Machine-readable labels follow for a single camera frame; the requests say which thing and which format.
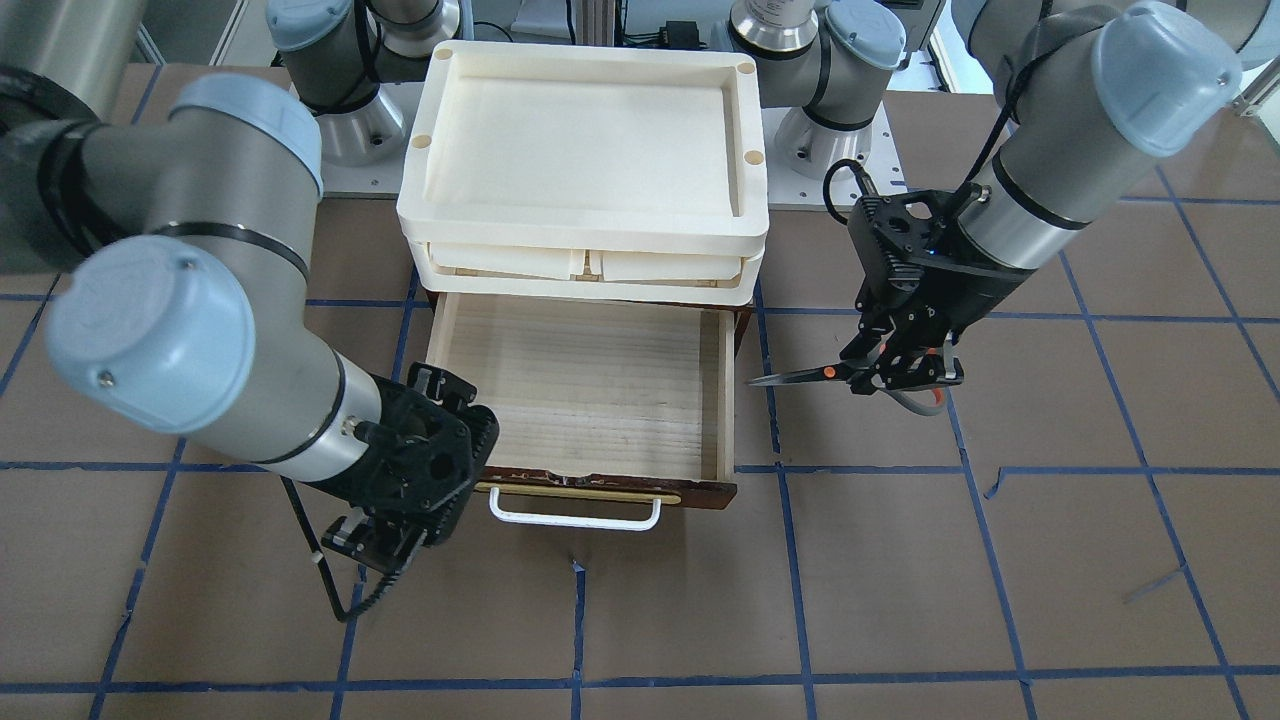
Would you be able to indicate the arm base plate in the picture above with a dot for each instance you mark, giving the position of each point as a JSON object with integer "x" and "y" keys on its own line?
{"x": 799, "y": 153}
{"x": 363, "y": 150}

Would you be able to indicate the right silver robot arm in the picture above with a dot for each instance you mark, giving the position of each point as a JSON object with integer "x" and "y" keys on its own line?
{"x": 189, "y": 246}

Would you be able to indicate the cream plastic tray stack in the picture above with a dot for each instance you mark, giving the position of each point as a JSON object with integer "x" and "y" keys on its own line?
{"x": 580, "y": 172}

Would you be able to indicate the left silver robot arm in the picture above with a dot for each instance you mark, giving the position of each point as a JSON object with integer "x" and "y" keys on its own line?
{"x": 1092, "y": 95}

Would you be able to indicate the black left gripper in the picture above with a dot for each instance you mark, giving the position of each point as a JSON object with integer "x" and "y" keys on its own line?
{"x": 972, "y": 293}

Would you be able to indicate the wooden drawer white handle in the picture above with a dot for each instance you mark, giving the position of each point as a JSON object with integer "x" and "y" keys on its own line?
{"x": 610, "y": 412}

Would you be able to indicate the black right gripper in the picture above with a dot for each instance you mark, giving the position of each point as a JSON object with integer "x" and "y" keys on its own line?
{"x": 352, "y": 493}

